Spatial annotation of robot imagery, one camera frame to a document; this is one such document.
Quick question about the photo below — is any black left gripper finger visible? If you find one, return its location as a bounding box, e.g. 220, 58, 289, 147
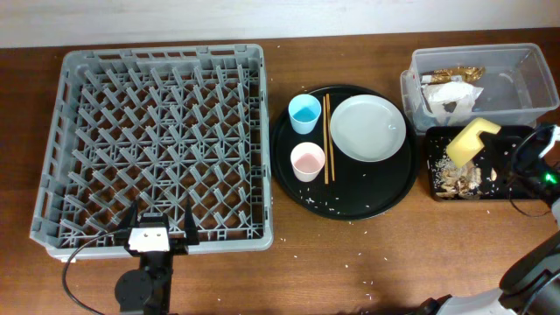
184, 199, 200, 245
118, 200, 138, 229

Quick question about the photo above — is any pink and white cup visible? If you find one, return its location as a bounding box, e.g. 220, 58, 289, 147
290, 142, 326, 182

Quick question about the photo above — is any light blue plastic cup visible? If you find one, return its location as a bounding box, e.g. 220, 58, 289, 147
288, 94, 322, 135

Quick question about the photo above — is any wooden chopstick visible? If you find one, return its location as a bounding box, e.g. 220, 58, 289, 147
322, 96, 329, 185
325, 93, 336, 182

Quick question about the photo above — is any white round plate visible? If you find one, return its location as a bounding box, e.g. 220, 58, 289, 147
330, 94, 406, 163

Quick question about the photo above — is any yellow plastic bowl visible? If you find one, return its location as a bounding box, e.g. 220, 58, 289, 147
445, 117, 501, 168

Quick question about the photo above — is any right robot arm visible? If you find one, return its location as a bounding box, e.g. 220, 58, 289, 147
172, 172, 557, 314

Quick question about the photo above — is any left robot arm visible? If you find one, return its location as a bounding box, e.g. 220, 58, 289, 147
115, 201, 198, 315

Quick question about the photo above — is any grey plastic dishwasher rack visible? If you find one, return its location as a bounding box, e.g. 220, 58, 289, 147
30, 44, 274, 261

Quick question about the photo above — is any crumpled white paper waste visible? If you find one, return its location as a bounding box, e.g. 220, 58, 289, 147
423, 81, 484, 125

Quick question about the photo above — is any clear plastic waste bin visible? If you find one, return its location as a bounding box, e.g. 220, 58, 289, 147
400, 43, 559, 134

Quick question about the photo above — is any round black tray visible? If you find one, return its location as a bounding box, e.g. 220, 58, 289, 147
270, 85, 419, 221

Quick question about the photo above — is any pile of food scraps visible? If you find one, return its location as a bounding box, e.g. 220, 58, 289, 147
431, 155, 498, 200

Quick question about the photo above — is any black rectangular tray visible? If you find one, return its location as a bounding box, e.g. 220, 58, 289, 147
424, 126, 537, 201

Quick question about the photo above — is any gold foil wrapper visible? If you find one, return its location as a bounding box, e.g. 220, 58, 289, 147
421, 66, 486, 84

